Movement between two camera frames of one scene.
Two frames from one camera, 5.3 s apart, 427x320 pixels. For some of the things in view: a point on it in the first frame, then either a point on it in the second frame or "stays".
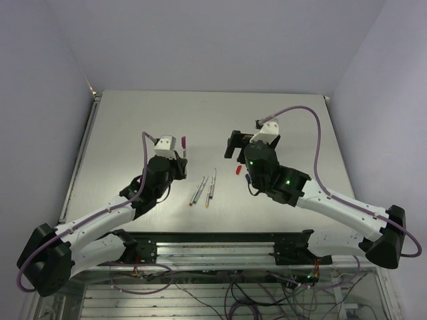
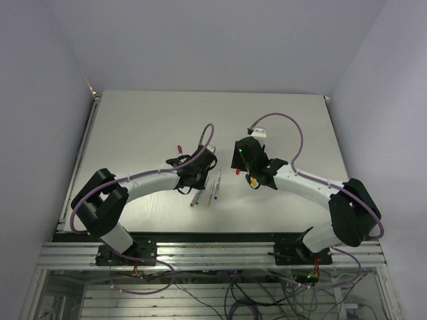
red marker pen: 196,191 stays
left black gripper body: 174,172 → 200,182
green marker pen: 195,201 stays
